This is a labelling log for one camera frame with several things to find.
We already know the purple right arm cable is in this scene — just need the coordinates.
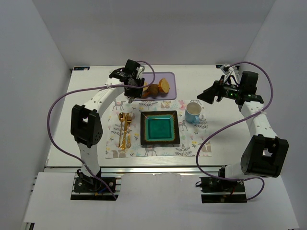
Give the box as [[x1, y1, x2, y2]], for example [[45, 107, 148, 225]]
[[196, 61, 274, 201]]

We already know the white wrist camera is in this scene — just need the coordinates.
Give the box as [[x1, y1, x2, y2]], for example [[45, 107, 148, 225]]
[[220, 64, 234, 76], [136, 66, 145, 79]]

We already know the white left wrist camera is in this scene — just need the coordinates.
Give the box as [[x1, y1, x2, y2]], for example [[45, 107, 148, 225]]
[[136, 66, 145, 79]]

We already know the orange bread half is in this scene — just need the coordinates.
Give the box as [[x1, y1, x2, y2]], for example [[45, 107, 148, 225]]
[[158, 78, 170, 93]]

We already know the gold fork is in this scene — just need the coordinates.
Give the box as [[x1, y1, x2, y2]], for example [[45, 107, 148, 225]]
[[126, 113, 132, 148]]

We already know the aluminium table rail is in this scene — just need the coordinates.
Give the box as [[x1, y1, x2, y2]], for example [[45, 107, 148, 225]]
[[44, 165, 273, 175]]

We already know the animal print placemat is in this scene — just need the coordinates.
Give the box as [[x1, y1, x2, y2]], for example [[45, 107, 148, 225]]
[[105, 100, 209, 159]]

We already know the blue label sticker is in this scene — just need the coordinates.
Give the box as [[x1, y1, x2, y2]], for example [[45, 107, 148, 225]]
[[73, 66, 90, 71]]

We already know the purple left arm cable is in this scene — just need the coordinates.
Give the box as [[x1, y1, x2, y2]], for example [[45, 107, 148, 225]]
[[47, 60, 156, 199]]

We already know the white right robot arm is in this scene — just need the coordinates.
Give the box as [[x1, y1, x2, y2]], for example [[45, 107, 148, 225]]
[[197, 71, 289, 180]]

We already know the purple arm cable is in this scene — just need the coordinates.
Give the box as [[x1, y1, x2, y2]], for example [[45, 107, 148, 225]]
[[196, 61, 274, 201], [47, 60, 156, 199]]

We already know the black teal square plate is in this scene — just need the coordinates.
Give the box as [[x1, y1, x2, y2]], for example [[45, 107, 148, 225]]
[[140, 110, 180, 146]]

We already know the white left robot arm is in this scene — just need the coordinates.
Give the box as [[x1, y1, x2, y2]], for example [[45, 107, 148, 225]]
[[71, 59, 144, 190]]

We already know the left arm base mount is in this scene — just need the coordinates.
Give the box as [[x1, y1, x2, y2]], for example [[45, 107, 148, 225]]
[[70, 175, 121, 201]]

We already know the yellow bread slice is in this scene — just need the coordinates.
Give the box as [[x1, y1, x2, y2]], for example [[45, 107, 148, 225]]
[[142, 87, 151, 98]]

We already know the light blue mug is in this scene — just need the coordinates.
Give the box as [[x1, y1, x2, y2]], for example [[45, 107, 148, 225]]
[[185, 102, 201, 124]]

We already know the dark brown muffin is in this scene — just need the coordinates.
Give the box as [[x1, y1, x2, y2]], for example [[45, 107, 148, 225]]
[[148, 84, 159, 97]]

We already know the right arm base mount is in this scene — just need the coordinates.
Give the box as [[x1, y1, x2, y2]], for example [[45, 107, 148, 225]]
[[195, 177, 247, 204]]

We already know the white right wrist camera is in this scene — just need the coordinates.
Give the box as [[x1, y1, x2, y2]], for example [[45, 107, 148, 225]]
[[220, 64, 234, 76]]

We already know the gold spoon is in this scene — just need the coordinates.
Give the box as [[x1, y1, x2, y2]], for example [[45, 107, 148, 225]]
[[118, 112, 126, 148]]

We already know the lavender plastic tray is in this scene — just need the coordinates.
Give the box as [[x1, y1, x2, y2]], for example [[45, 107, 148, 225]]
[[136, 72, 177, 101]]

